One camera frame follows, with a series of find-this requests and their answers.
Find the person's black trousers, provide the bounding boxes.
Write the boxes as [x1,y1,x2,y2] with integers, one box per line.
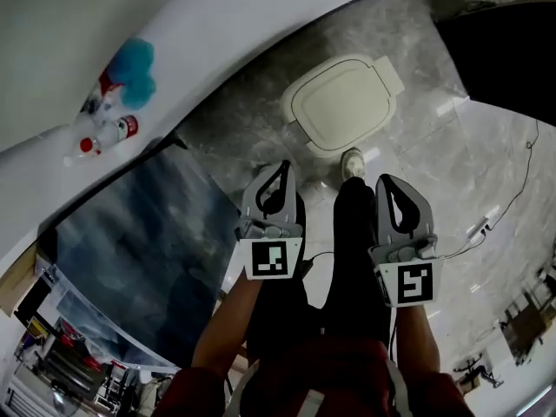
[245,175,394,351]

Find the dark glass panel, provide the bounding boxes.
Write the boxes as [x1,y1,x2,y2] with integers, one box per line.
[51,143,238,367]

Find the beige pedal trash bin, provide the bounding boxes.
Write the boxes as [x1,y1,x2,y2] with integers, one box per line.
[279,53,406,161]

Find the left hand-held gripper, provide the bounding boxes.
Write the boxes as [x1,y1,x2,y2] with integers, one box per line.
[236,159,304,281]

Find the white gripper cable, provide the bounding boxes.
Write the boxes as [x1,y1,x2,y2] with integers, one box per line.
[434,239,477,261]

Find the large black box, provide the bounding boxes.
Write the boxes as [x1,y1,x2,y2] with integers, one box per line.
[434,0,556,129]

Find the person's right shoe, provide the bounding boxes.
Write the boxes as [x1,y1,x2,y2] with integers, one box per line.
[340,146,367,182]

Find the cluttered storage rack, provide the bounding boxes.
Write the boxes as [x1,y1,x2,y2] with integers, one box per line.
[12,310,131,417]

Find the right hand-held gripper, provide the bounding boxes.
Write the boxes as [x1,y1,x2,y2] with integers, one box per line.
[367,174,444,308]

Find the person's right forearm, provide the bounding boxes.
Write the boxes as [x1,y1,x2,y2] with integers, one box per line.
[393,304,442,375]

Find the cluttered work desk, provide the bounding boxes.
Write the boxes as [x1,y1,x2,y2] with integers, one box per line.
[499,267,556,367]

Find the black power cable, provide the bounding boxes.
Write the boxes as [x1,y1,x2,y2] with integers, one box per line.
[486,118,540,234]

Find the red-capped plastic bottle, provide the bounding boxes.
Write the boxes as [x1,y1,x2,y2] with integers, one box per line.
[63,115,140,169]

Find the white power strip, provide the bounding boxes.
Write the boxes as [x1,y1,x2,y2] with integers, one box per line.
[466,216,492,245]

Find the red-labelled clear bottle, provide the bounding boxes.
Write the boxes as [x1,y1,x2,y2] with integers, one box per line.
[80,69,127,119]

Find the person's red jacket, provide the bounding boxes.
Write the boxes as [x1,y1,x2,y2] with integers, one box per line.
[151,336,477,417]

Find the person's left forearm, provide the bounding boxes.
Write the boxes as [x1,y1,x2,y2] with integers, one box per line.
[190,275,261,371]

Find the black floor stand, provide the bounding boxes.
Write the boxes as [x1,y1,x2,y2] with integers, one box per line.
[453,354,505,390]

